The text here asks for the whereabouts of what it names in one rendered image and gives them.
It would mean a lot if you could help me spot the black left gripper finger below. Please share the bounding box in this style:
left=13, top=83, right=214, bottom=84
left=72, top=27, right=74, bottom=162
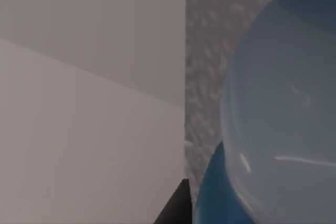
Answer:
left=153, top=178, right=192, bottom=224

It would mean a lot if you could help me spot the pale blue plastic bottle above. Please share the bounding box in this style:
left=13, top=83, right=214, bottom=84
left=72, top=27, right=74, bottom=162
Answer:
left=193, top=0, right=336, bottom=224

